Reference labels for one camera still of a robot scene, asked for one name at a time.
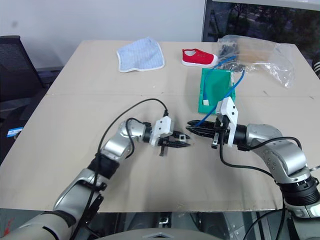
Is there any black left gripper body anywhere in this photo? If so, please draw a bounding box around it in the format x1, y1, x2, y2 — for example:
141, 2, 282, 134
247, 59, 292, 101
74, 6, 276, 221
158, 136, 176, 158

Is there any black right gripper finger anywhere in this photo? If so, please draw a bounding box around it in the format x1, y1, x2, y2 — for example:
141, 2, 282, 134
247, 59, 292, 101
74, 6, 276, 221
187, 120, 216, 129
185, 127, 216, 138

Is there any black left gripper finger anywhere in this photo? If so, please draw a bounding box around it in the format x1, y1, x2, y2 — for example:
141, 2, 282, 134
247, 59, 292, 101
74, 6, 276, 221
171, 130, 191, 141
166, 140, 193, 149

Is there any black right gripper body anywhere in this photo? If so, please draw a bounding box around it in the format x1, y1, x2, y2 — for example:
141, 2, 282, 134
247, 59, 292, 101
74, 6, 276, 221
210, 115, 230, 150

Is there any blue network cable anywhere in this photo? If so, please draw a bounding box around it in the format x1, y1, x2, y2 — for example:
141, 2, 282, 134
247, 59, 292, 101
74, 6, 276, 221
194, 55, 247, 127

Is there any green packet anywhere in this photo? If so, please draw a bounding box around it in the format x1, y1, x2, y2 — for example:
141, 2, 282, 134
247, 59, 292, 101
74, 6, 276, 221
196, 68, 237, 114

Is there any red slip-on shoe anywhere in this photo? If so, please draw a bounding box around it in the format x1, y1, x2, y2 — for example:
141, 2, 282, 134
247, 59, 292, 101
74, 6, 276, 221
181, 48, 219, 68

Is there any black small parts pile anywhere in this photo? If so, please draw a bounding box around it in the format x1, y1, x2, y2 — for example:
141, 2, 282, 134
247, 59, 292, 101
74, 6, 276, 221
218, 39, 246, 72

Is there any blue striped white-edged cloth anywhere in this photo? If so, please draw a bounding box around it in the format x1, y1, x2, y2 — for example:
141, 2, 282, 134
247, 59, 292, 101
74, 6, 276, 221
116, 36, 166, 74

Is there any clear plastic bag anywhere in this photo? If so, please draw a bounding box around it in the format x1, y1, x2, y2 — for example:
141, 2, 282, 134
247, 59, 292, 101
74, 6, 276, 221
216, 34, 295, 89

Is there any dark glass window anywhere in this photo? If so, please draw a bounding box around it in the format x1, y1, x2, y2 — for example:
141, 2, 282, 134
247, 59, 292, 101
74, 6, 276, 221
201, 0, 320, 76

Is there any blue white label card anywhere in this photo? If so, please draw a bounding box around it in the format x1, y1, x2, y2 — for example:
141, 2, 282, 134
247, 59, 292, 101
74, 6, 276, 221
6, 126, 24, 138

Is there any black mesh office chair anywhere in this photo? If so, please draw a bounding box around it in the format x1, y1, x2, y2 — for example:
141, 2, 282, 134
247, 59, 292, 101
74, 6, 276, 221
0, 35, 62, 122

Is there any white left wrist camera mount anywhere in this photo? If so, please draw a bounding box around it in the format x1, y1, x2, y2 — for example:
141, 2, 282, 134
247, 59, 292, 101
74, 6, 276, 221
149, 116, 175, 147

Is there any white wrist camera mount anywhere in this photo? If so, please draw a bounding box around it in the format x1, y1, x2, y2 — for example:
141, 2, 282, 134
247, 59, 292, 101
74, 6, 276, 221
215, 96, 239, 148
149, 116, 175, 147

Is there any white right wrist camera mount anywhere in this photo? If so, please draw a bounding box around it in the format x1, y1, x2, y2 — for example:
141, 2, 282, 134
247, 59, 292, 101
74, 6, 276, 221
215, 96, 239, 148

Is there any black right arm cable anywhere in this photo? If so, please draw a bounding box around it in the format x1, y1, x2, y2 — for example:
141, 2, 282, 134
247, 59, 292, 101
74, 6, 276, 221
218, 135, 305, 176

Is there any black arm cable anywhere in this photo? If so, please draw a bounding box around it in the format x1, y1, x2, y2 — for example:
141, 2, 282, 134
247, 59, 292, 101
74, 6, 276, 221
71, 98, 171, 240
218, 135, 305, 176

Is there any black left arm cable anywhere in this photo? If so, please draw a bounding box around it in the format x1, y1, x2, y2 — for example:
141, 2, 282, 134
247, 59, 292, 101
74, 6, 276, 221
71, 98, 171, 240

